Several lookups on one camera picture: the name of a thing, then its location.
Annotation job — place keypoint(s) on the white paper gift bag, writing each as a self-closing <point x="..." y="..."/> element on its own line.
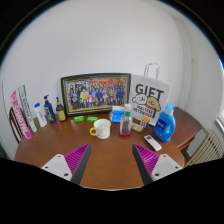
<point x="150" y="95"/>

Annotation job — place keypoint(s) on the white radiator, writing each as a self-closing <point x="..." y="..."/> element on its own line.
<point x="205" y="150"/>

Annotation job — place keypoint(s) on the dark blue pump bottle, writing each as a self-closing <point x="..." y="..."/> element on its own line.
<point x="49" y="113"/>

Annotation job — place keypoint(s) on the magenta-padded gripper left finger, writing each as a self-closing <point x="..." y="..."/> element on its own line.
<point x="75" y="160"/>

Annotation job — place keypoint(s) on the flat round red coaster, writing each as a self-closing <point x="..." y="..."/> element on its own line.
<point x="125" y="136"/>

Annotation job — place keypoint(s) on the amber pump bottle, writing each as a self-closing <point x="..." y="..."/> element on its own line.
<point x="60" y="113"/>

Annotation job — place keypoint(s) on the blue detergent bottle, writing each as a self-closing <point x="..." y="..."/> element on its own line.
<point x="165" y="126"/>

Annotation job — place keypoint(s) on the framed group photo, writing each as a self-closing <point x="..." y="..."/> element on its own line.
<point x="95" y="93"/>

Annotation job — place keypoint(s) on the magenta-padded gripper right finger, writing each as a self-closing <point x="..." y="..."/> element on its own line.
<point x="148" y="160"/>

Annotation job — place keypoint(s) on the white mug with yellow rim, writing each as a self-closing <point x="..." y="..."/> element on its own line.
<point x="102" y="130"/>

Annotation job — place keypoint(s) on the clear green-labelled drink bottle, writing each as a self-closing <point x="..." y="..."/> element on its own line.
<point x="126" y="125"/>

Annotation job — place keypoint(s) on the puzzle cube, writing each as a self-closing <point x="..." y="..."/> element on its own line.
<point x="145" y="122"/>

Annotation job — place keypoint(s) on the small snack packet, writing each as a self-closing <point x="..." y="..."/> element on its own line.
<point x="137" y="127"/>

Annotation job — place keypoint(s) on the white remote control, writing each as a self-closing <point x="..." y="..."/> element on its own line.
<point x="153" y="142"/>

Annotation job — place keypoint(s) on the pink and white long box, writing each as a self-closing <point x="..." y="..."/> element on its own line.
<point x="20" y="116"/>

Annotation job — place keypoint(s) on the white bottle with blue cap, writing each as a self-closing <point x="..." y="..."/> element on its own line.
<point x="41" y="116"/>

